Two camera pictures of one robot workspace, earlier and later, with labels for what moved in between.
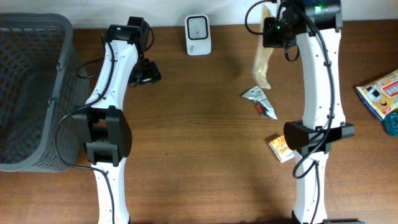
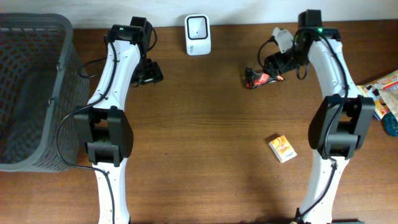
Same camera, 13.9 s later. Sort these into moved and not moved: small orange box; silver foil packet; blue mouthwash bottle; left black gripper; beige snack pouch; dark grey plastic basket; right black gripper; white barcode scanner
Moved: silver foil packet; right black gripper; beige snack pouch
Not moved: blue mouthwash bottle; left black gripper; small orange box; white barcode scanner; dark grey plastic basket
